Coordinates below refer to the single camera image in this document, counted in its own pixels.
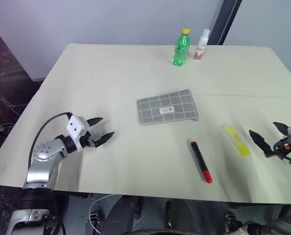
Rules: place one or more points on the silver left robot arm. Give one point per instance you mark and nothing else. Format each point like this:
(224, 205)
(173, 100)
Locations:
(41, 171)

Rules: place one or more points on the black marker with red cap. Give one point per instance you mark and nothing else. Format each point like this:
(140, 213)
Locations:
(201, 162)

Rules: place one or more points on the dark rounded shape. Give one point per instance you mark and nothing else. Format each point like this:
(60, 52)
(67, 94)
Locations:
(122, 213)

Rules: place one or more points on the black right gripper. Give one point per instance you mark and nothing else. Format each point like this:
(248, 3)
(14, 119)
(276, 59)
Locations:
(285, 147)

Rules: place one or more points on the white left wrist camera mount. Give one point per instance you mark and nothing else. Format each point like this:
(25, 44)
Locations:
(75, 127)

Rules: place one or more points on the black vertical post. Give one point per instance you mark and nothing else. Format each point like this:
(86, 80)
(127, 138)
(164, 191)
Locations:
(227, 22)

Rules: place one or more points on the green plastic bottle yellow cap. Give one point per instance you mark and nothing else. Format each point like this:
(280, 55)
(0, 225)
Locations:
(180, 52)

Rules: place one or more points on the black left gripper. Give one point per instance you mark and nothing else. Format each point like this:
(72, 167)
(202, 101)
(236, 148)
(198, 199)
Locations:
(87, 141)

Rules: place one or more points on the yellow highlighter pen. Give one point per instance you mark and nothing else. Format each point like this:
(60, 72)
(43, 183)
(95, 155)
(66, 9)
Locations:
(237, 140)

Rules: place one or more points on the grey checked pencil pouch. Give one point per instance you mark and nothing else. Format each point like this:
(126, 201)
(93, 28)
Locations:
(164, 107)

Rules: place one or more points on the white pink spray bottle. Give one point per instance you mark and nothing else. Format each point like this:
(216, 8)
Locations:
(200, 49)

